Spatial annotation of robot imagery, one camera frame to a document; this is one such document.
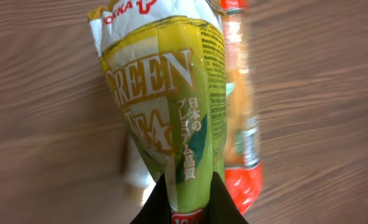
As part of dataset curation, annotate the green tea drink pouch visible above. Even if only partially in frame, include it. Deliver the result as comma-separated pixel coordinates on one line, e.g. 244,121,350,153
87,0,227,223

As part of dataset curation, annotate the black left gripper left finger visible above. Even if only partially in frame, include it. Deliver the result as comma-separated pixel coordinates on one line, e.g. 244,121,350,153
130,174,172,224

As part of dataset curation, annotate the orange biscuit pack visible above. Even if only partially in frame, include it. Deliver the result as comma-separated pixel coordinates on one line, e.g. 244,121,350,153
221,0,263,214

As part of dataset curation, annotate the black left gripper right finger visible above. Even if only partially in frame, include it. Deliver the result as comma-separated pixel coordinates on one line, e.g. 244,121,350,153
205,172,248,224

